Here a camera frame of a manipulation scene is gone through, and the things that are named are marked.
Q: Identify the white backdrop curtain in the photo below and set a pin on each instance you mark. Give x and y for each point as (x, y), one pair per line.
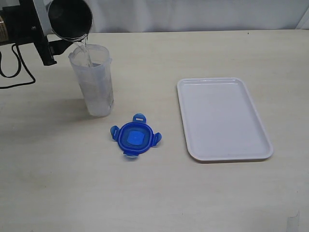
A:
(195, 15)

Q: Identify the blue snap-lock container lid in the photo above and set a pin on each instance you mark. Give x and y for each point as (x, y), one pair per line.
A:
(135, 137)

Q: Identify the clear plastic tall container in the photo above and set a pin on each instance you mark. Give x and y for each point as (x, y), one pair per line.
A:
(92, 66)

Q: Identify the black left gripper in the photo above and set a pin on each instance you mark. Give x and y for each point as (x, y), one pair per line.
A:
(27, 23)

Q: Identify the white rectangular plastic tray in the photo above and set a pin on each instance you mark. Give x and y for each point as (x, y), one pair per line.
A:
(220, 121)

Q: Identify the stainless steel cup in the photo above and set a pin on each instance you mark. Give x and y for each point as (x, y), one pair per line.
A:
(70, 20)

